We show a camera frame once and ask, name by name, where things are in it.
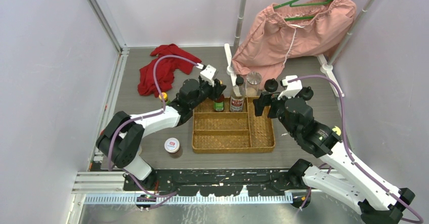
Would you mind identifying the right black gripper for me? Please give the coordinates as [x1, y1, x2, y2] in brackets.
[252, 90, 298, 137]

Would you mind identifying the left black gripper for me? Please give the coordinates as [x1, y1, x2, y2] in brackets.
[190, 75, 226, 110]

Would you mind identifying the black cap sesame shaker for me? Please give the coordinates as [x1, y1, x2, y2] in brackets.
[264, 78, 278, 93]

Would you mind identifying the tall soy sauce bottle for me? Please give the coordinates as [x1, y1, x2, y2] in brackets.
[230, 75, 245, 112]

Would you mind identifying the woven bamboo divided tray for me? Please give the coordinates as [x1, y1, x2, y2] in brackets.
[192, 97, 276, 154]

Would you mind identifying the yellow cap chili sauce bottle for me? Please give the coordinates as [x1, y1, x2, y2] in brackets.
[158, 92, 170, 105]

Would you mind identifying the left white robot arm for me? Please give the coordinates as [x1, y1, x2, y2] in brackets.
[95, 78, 226, 190]

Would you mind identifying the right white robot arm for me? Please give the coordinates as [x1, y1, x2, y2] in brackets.
[253, 92, 415, 223]

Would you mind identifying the clear jar silver lid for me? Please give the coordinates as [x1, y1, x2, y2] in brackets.
[245, 71, 262, 97]

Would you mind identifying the red cloth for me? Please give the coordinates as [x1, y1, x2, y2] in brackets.
[137, 44, 201, 98]

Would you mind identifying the white lid sauce jar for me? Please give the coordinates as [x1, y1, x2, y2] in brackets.
[164, 138, 183, 158]

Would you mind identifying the pink shorts garment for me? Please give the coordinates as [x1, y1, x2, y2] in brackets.
[234, 0, 357, 82]

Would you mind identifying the yellow lid spice jar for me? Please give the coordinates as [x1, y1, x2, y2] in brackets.
[331, 126, 341, 136]

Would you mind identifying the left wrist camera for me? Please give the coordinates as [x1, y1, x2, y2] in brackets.
[196, 63, 218, 86]

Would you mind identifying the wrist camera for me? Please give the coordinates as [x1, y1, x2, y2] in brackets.
[196, 63, 218, 86]
[277, 75, 303, 100]

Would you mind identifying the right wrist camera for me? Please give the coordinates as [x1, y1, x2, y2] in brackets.
[277, 75, 303, 100]

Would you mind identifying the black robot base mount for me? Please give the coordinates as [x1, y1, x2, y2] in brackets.
[123, 168, 311, 208]

